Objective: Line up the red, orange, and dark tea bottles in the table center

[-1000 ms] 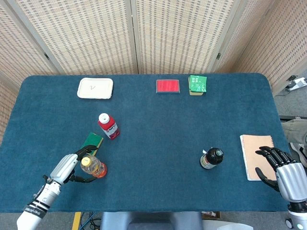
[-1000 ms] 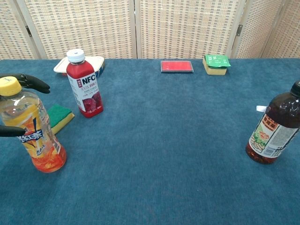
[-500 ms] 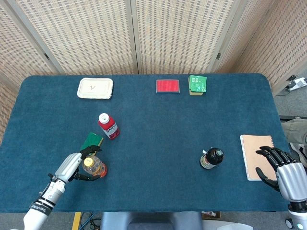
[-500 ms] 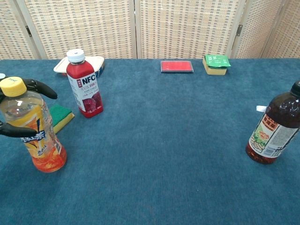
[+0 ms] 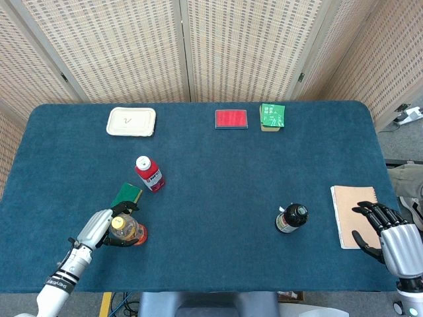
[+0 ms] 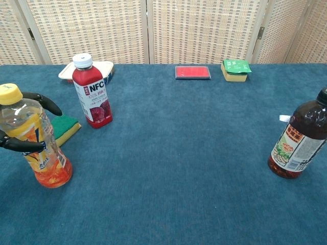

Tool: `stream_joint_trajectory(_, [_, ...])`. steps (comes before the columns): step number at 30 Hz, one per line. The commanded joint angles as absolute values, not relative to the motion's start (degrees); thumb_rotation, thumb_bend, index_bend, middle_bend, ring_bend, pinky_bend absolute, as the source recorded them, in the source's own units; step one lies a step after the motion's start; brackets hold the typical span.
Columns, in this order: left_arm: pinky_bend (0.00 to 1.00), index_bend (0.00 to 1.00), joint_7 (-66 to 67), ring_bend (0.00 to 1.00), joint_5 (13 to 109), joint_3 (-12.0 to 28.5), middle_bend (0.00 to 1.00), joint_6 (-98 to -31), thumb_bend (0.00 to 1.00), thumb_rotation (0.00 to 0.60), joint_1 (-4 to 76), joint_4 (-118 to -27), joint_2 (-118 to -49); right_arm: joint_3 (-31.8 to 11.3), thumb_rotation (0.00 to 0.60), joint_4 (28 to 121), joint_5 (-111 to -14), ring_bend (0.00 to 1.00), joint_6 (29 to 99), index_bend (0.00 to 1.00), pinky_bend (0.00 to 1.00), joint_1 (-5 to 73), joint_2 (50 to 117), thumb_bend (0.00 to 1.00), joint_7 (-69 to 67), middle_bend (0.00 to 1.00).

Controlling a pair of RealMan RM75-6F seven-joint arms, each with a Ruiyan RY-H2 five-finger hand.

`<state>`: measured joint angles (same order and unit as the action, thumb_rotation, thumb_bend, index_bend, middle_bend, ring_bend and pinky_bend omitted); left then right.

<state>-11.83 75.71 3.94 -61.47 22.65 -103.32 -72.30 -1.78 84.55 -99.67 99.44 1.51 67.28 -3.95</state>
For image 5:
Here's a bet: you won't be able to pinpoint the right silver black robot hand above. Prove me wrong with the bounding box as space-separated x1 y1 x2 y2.
351 201 423 277

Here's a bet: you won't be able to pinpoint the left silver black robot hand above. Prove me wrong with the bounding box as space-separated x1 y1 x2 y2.
76 200 140 251

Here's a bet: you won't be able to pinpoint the orange iced tea bottle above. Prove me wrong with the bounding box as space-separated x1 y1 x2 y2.
108 213 149 247

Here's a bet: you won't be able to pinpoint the red NFC juice bottle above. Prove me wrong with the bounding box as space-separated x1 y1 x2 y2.
134 155 166 194

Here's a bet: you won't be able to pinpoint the dark brown tea bottle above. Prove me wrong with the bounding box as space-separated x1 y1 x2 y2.
274 203 310 234

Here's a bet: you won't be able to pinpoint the black white sneaker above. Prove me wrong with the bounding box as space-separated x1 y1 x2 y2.
398 196 423 232

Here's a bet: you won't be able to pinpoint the green yellow scrub sponge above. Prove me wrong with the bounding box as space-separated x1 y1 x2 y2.
110 182 143 212

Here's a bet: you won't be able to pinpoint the tan spiral notebook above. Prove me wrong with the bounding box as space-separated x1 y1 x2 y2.
330 185 389 250

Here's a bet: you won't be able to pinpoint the khaki trouser leg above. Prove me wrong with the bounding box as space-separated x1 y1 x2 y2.
387 164 423 199

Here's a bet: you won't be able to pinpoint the white lidded lunch box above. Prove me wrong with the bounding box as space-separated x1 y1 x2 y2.
105 106 157 137

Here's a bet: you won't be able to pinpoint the small cardboard box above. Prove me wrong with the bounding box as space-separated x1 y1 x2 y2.
276 291 304 302

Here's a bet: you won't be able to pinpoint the blue table cloth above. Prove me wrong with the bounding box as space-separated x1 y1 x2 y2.
0 100 422 295

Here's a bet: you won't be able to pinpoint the white power strip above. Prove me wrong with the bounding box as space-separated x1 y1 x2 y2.
395 105 423 125

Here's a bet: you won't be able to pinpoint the grey robot torso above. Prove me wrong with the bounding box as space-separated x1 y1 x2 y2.
137 291 280 317

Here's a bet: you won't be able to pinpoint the red ink pad box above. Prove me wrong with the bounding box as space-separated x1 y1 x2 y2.
214 109 249 130

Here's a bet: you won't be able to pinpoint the woven folding screen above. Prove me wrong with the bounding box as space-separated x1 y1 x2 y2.
0 0 423 199

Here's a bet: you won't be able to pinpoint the green paper packet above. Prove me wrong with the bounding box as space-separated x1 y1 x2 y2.
259 103 286 128

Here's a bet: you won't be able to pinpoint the blue floor cables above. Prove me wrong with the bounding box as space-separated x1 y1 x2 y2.
110 292 139 317

